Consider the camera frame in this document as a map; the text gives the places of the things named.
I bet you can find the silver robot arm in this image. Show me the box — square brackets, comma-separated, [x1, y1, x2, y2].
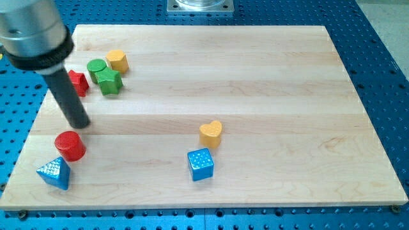
[1, 0, 90, 128]

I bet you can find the blue cube block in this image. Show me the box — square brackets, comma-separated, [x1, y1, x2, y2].
[187, 148, 214, 181]

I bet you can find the red cylinder block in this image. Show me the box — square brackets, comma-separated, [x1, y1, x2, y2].
[54, 131, 86, 162]

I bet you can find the blue triangle block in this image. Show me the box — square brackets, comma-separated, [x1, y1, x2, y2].
[36, 157, 70, 190]

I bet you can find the board corner screw left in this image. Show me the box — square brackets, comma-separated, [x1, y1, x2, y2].
[17, 210, 28, 220]

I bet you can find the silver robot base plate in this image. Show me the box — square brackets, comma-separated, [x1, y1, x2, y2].
[167, 0, 235, 13]

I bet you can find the green cylinder block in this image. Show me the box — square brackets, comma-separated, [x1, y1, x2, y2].
[86, 59, 107, 84]

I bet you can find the yellow hexagon block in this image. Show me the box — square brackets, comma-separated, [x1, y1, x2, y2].
[105, 50, 128, 73]

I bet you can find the wooden board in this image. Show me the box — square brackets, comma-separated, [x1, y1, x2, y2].
[1, 24, 408, 210]

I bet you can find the board corner screw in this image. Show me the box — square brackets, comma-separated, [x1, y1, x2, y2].
[17, 210, 28, 220]
[390, 205, 401, 214]

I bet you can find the board corner screw right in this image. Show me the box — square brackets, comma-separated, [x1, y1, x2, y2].
[390, 205, 401, 214]

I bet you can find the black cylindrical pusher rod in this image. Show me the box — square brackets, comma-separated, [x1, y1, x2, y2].
[42, 68, 90, 128]

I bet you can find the red star block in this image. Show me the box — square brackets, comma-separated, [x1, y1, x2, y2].
[68, 70, 89, 97]

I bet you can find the green star block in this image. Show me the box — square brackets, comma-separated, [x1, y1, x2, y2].
[96, 68, 123, 95]

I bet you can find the yellow heart block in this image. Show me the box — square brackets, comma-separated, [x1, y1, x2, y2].
[199, 120, 223, 149]

